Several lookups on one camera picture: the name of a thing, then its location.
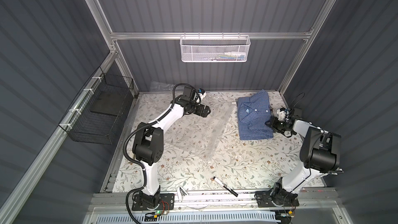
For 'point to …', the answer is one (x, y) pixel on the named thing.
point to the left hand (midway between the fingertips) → (206, 110)
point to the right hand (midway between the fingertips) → (271, 124)
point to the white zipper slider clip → (181, 192)
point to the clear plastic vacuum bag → (193, 135)
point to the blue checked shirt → (255, 116)
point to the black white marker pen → (224, 185)
